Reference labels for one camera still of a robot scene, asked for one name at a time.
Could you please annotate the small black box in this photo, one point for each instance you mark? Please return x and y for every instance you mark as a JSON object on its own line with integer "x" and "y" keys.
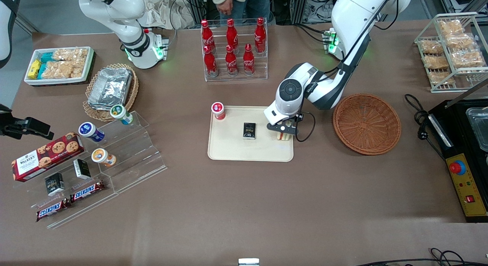
{"x": 249, "y": 130}
{"x": 54, "y": 184}
{"x": 82, "y": 169}

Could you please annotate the bystander hand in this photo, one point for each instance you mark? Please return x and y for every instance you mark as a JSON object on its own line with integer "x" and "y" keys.
{"x": 225, "y": 7}

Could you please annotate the grey metal bar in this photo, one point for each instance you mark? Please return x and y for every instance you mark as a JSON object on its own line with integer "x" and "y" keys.
{"x": 469, "y": 93}

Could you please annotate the green cap yogurt bottle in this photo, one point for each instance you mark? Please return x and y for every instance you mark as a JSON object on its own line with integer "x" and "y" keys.
{"x": 119, "y": 112}

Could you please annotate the yellow control panel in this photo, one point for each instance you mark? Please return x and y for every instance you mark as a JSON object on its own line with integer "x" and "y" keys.
{"x": 471, "y": 189}

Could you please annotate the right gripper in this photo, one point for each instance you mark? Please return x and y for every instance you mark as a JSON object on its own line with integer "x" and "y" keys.
{"x": 16, "y": 127}

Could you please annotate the red emergency stop button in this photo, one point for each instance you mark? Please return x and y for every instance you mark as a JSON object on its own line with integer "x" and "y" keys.
{"x": 457, "y": 167}

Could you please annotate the yellow snack packet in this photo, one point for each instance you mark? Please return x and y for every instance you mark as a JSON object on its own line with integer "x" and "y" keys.
{"x": 34, "y": 69}

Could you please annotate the teal snack packet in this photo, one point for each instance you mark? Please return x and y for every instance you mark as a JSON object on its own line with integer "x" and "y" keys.
{"x": 42, "y": 71}
{"x": 46, "y": 57}

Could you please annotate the clear acrylic bottle rack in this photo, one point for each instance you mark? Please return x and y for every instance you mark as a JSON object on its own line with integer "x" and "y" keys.
{"x": 236, "y": 77}

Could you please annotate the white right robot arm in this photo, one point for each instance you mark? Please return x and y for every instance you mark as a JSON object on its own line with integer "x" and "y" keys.
{"x": 133, "y": 48}

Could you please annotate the black appliance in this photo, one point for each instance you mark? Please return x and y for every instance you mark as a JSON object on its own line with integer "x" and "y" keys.
{"x": 453, "y": 144}

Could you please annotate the stacked aluminium foil trays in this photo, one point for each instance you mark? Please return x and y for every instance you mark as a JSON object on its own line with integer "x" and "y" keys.
{"x": 110, "y": 87}

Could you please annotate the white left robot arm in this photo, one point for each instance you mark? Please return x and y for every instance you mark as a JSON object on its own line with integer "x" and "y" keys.
{"x": 350, "y": 18}

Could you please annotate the brown round wicker basket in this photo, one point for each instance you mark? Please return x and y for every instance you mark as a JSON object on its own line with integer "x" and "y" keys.
{"x": 366, "y": 125}

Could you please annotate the triangular white bread sandwich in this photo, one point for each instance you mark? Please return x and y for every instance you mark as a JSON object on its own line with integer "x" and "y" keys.
{"x": 283, "y": 137}

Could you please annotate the blue cap yogurt bottle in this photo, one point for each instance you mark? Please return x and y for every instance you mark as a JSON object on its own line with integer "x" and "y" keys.
{"x": 88, "y": 130}

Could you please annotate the clear acrylic stepped display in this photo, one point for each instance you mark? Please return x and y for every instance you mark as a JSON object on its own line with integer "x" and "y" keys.
{"x": 133, "y": 159}

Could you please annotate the red cola bottle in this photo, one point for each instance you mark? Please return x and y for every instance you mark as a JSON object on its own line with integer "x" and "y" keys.
{"x": 231, "y": 33}
{"x": 231, "y": 62}
{"x": 248, "y": 62}
{"x": 260, "y": 35}
{"x": 207, "y": 35}
{"x": 210, "y": 64}

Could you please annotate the small white object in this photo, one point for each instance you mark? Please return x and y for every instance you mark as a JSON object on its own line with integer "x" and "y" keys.
{"x": 248, "y": 262}

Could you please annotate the clear rectangular container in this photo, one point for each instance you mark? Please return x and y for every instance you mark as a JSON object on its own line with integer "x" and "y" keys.
{"x": 479, "y": 128}

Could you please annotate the red cap yogurt bottle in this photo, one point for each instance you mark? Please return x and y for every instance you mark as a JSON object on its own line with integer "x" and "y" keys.
{"x": 218, "y": 109}

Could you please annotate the orange cap yogurt bottle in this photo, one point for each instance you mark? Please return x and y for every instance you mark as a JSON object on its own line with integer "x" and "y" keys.
{"x": 100, "y": 156}

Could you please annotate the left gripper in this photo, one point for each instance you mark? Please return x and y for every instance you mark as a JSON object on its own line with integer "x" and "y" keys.
{"x": 299, "y": 119}

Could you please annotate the person in blue jeans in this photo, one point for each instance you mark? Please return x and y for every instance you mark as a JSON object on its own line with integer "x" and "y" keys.
{"x": 248, "y": 5}

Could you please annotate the Snickers chocolate bar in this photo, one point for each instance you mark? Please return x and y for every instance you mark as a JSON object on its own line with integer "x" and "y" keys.
{"x": 87, "y": 191}
{"x": 53, "y": 209}

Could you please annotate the red Walkers cookie box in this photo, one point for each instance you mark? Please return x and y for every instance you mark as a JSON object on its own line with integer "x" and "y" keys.
{"x": 42, "y": 159}

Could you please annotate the clear bag rice crackers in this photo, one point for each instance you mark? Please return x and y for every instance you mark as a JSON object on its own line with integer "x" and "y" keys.
{"x": 468, "y": 58}
{"x": 441, "y": 77}
{"x": 450, "y": 26}
{"x": 435, "y": 62}
{"x": 431, "y": 47}
{"x": 70, "y": 53}
{"x": 459, "y": 41}
{"x": 57, "y": 69}

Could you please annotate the white rectangular snack tray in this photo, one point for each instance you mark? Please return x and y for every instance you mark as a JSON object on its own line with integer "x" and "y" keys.
{"x": 88, "y": 64}

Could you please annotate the light oval wicker basket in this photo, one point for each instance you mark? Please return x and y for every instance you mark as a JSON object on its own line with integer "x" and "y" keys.
{"x": 133, "y": 92}

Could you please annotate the beige cloth bag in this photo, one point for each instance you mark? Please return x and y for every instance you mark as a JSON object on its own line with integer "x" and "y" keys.
{"x": 164, "y": 12}

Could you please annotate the cream plastic tray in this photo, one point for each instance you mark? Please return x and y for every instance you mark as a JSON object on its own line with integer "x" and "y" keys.
{"x": 244, "y": 151}

